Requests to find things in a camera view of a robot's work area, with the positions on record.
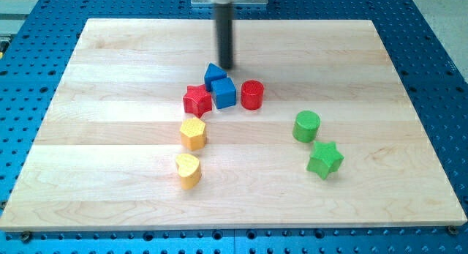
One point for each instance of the blue cube block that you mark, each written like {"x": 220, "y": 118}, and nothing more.
{"x": 224, "y": 93}

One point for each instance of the red cylinder block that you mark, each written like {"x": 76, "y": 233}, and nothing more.
{"x": 252, "y": 94}

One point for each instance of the yellow hexagon block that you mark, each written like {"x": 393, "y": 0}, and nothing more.
{"x": 193, "y": 134}

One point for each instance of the red star block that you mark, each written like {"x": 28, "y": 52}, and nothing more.
{"x": 197, "y": 100}

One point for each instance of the blue triangle block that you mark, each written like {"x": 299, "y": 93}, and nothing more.
{"x": 213, "y": 73}

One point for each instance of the yellow heart block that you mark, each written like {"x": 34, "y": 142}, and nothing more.
{"x": 189, "y": 170}

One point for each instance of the green cylinder block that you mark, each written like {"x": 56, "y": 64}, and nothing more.
{"x": 306, "y": 126}

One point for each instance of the green star block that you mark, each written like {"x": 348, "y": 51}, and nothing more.
{"x": 324, "y": 159}

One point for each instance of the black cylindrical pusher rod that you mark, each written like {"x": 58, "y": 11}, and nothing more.
{"x": 223, "y": 15}

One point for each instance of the light wooden board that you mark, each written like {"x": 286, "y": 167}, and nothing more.
{"x": 104, "y": 157}

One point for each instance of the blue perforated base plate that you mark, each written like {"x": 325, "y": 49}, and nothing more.
{"x": 436, "y": 83}

